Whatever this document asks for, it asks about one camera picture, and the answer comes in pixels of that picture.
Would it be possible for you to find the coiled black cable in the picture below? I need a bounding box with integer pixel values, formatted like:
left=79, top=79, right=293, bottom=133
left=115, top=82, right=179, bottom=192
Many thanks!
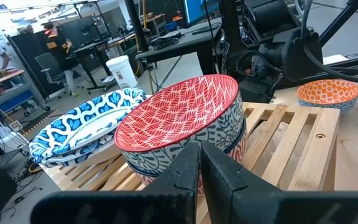
left=150, top=32, right=185, bottom=51

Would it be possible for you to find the wooden slatted shelf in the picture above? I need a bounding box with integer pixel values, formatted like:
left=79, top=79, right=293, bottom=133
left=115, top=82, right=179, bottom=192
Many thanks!
left=40, top=101, right=341, bottom=224

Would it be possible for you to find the grey swivel chair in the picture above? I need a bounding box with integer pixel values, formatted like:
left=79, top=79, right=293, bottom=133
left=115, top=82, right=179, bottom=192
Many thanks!
left=34, top=52, right=85, bottom=100

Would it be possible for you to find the dark grey desk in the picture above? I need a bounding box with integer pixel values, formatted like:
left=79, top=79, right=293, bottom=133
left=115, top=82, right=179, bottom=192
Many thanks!
left=135, top=17, right=223, bottom=75

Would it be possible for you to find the wood top workbench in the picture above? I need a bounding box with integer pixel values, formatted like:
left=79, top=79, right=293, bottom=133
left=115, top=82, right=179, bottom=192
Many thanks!
left=0, top=70, right=51, bottom=118

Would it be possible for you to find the small red patterned bowl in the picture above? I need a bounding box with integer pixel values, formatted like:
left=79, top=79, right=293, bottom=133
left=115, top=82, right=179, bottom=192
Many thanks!
left=114, top=73, right=247, bottom=178

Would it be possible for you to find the black standing desk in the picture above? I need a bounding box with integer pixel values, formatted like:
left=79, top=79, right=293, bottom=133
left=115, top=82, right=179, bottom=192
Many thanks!
left=72, top=32, right=138, bottom=94

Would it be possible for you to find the large blue white patterned bowl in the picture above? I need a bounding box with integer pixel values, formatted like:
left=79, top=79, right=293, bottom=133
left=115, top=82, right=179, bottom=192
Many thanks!
left=40, top=130, right=127, bottom=169
left=29, top=86, right=148, bottom=164

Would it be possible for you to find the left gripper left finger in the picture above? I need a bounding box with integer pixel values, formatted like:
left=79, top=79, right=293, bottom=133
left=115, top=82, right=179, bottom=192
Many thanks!
left=29, top=140, right=202, bottom=224

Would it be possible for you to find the black partition panel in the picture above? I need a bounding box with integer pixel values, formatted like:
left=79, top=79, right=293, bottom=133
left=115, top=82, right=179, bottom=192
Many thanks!
left=7, top=15, right=71, bottom=94

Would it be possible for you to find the black metal pole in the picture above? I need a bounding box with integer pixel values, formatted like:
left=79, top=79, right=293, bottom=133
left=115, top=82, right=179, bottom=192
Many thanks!
left=125, top=0, right=150, bottom=53

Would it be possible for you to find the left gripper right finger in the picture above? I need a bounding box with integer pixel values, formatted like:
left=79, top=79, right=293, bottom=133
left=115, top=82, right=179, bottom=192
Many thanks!
left=201, top=141, right=358, bottom=224

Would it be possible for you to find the small orange patterned bowl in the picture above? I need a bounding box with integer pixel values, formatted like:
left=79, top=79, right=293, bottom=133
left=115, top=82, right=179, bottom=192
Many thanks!
left=296, top=78, right=358, bottom=113

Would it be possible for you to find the white plastic bucket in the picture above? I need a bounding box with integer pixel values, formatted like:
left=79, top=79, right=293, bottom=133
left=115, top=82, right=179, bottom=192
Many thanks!
left=105, top=55, right=139, bottom=90

